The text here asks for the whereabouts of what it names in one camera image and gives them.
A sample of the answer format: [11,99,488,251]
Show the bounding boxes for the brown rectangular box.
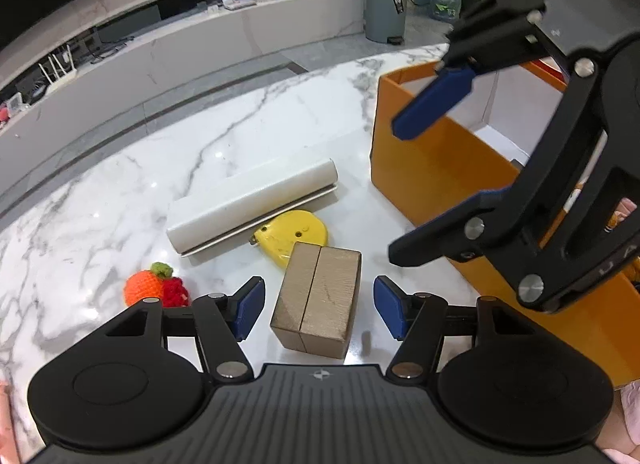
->
[270,242,362,359]

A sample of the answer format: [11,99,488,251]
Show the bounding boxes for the yellow tape measure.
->
[249,210,331,267]

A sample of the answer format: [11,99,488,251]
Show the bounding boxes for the white marble tv console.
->
[0,0,366,195]

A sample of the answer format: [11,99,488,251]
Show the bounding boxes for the white router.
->
[39,45,78,87]

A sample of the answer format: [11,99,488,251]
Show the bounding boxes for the black cables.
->
[90,38,132,62]

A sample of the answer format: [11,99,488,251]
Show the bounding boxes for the white long case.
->
[166,158,340,258]

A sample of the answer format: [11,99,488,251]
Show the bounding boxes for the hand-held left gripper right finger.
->
[372,275,535,381]

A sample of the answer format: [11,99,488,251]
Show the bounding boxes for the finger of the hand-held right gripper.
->
[391,0,548,142]
[387,56,640,315]

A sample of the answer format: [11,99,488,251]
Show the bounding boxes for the orange cardboard box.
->
[370,56,640,387]

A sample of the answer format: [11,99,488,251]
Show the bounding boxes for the grey trash bin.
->
[364,0,412,44]

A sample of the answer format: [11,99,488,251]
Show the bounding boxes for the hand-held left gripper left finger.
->
[105,275,267,381]

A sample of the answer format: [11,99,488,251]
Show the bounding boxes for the orange crochet fruit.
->
[124,262,191,308]

